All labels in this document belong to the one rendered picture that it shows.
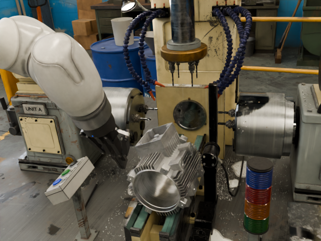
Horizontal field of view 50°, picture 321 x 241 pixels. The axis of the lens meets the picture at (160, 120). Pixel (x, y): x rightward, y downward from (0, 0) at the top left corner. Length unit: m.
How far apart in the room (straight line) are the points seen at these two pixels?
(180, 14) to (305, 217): 0.78
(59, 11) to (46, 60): 7.74
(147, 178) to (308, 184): 0.58
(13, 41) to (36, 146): 0.92
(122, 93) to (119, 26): 2.03
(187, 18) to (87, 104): 0.70
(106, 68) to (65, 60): 2.74
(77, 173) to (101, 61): 2.32
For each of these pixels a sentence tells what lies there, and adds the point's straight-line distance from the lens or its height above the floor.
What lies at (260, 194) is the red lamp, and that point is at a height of 1.15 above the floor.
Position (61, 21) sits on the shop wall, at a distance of 8.37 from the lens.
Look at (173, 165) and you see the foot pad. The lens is 1.03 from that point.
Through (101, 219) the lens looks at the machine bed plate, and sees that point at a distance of 1.33.
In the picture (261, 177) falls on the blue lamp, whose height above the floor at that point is 1.20.
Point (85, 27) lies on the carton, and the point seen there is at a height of 0.46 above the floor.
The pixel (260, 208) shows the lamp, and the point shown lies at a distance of 0.86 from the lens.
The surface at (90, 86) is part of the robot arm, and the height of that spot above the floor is 1.45.
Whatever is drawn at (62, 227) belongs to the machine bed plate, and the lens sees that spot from 1.34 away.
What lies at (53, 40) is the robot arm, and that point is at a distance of 0.63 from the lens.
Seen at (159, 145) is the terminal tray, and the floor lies 1.13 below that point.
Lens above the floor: 1.67
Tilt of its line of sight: 26 degrees down
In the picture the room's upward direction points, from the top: 5 degrees counter-clockwise
